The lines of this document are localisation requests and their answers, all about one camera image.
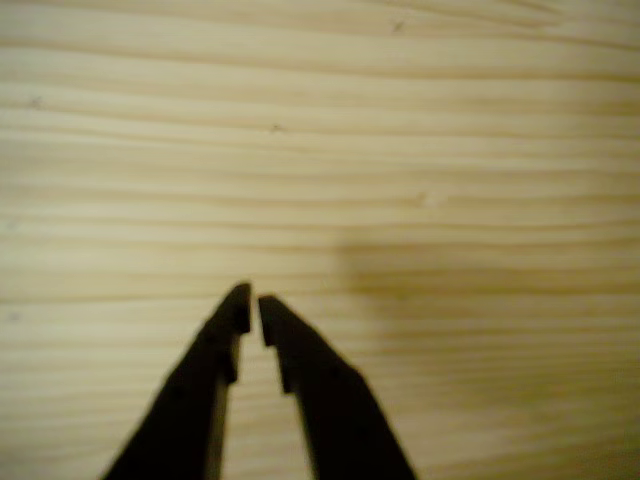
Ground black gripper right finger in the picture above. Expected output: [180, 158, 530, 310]
[257, 294, 417, 480]

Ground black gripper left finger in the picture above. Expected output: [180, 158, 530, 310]
[102, 282, 252, 480]

